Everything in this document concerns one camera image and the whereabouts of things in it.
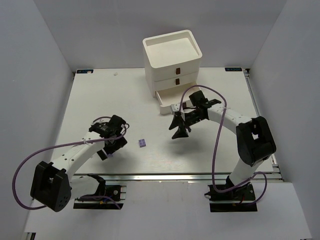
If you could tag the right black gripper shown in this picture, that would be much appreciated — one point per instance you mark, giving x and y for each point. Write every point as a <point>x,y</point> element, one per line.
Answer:
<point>182,118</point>

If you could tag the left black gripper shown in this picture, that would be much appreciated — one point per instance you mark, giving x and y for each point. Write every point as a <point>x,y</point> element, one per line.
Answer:
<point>116,145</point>

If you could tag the brown bottom drawer tab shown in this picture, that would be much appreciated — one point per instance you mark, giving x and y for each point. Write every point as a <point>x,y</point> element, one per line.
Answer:
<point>183,105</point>

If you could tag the white bottom drawer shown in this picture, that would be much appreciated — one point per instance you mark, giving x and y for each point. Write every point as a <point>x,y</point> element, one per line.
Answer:
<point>170,96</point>

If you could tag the white three-drawer cabinet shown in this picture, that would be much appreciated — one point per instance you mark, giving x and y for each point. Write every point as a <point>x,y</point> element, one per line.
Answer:
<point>163,54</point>

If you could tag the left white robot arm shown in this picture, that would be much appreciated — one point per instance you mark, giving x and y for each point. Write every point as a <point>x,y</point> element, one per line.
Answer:
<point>55,184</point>

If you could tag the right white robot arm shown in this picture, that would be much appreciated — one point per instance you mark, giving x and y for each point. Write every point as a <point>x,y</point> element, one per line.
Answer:
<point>254,139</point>

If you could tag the blue label sticker right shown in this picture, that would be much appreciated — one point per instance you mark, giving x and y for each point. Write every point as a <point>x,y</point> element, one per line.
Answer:
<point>233,69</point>

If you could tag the blue label sticker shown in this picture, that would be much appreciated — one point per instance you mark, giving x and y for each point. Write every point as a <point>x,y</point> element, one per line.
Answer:
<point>233,69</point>
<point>84,71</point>

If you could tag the blue label sticker left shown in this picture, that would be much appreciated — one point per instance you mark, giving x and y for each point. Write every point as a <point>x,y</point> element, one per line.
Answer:
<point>84,71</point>

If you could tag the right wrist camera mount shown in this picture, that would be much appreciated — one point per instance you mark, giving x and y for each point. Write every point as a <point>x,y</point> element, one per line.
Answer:
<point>175,109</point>

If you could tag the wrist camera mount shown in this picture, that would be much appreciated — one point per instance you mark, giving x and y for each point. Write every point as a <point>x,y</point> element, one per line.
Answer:
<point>175,109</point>
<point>99,121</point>

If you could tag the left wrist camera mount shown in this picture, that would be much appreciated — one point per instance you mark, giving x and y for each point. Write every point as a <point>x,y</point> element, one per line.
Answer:
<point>99,121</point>

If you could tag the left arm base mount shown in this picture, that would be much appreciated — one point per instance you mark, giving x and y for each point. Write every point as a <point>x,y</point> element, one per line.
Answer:
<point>93,192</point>

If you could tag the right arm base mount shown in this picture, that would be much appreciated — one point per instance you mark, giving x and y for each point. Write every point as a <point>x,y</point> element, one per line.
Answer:
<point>238,200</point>

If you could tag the aluminium rail frame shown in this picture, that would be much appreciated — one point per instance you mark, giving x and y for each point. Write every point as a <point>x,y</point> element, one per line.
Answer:
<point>165,180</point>

